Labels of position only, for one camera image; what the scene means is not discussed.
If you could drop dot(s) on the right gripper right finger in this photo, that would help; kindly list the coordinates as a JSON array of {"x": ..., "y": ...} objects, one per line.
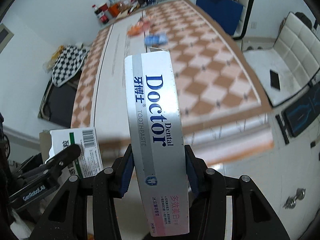
[{"x": 252, "y": 215}]

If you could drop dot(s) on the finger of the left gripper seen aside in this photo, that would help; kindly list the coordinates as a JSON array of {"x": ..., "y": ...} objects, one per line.
[{"x": 55, "y": 165}]

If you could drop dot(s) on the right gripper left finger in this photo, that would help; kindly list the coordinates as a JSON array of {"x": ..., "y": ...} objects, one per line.
[{"x": 66, "y": 215}]

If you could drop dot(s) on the green white medicine box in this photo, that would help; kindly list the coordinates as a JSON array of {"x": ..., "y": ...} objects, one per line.
[{"x": 88, "y": 164}]

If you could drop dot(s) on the white pink toothpaste box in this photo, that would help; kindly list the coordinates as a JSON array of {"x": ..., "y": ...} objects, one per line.
[{"x": 157, "y": 142}]

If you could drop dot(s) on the blue wrapper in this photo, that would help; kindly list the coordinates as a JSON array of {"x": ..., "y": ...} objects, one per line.
[{"x": 156, "y": 39}]

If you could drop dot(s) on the orange snack wrapper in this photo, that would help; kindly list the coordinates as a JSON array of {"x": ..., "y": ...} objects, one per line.
[{"x": 139, "y": 28}]

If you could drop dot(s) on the metal dumbbell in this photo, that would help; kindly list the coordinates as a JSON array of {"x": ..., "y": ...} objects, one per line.
[{"x": 292, "y": 201}]

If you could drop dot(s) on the checkered tablecloth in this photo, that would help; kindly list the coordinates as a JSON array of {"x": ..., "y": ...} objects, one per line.
[{"x": 195, "y": 67}]

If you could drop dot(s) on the black white checkered cloth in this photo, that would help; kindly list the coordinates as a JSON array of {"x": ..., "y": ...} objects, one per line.
[{"x": 68, "y": 63}]

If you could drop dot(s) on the black phone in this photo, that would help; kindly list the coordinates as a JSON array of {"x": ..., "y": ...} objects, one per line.
[{"x": 274, "y": 80}]

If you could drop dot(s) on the cola bottle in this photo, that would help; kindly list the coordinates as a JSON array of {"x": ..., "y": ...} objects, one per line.
[{"x": 100, "y": 13}]

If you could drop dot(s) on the orange box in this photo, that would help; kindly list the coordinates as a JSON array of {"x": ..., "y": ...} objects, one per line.
[{"x": 116, "y": 9}]

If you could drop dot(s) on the white padded chair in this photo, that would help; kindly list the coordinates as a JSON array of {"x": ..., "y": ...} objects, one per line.
[{"x": 294, "y": 56}]

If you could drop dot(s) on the blue board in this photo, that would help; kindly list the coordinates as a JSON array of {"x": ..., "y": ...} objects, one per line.
[{"x": 226, "y": 13}]

